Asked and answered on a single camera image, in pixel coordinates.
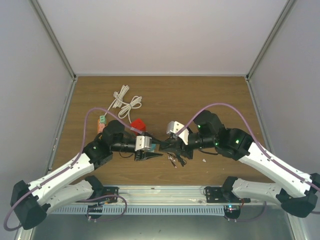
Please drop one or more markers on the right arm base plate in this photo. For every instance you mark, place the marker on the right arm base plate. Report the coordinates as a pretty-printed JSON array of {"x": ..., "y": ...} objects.
[{"x": 214, "y": 194}]

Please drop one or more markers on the orange power strip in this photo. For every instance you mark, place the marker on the orange power strip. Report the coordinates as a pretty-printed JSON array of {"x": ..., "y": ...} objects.
[{"x": 97, "y": 122}]

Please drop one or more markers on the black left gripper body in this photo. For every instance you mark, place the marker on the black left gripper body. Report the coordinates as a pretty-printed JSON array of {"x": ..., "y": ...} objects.
[{"x": 137, "y": 155}]

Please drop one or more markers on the red cube adapter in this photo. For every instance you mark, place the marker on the red cube adapter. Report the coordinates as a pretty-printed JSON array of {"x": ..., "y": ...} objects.
[{"x": 139, "y": 125}]

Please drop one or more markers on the slotted cable duct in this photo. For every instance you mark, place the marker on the slotted cable duct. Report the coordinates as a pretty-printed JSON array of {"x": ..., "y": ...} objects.
[{"x": 179, "y": 210}]

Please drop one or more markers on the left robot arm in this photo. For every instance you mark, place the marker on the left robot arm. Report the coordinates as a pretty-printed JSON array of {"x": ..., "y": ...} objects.
[{"x": 32, "y": 202}]

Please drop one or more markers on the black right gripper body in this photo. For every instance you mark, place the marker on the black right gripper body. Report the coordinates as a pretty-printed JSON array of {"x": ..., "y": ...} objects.
[{"x": 189, "y": 153}]

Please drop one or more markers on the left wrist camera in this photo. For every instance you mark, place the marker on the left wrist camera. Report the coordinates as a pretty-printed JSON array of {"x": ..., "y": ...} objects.
[{"x": 143, "y": 143}]

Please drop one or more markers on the green USB charger plug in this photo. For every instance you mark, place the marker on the green USB charger plug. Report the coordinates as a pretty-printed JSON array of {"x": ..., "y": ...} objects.
[{"x": 102, "y": 119}]

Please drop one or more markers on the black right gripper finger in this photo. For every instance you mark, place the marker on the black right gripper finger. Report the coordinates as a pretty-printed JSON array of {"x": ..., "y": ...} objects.
[
  {"x": 170, "y": 149},
  {"x": 171, "y": 143}
]

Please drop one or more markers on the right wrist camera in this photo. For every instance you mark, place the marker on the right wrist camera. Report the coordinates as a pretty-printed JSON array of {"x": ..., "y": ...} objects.
[{"x": 178, "y": 130}]

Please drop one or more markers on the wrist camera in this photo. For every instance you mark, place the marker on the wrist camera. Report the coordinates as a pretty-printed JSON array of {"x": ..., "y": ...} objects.
[
  {"x": 143, "y": 143},
  {"x": 178, "y": 130}
]

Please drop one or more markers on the aluminium front rail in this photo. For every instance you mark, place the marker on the aluminium front rail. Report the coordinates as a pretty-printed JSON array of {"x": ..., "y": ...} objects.
[{"x": 160, "y": 193}]

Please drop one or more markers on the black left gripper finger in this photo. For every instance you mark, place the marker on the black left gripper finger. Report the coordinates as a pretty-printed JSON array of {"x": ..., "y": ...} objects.
[
  {"x": 155, "y": 140},
  {"x": 150, "y": 155}
]

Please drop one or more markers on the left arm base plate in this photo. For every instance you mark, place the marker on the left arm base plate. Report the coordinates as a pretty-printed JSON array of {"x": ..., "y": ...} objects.
[{"x": 109, "y": 190}]

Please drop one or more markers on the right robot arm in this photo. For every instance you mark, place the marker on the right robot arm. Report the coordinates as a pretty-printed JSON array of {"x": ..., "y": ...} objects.
[{"x": 293, "y": 190}]

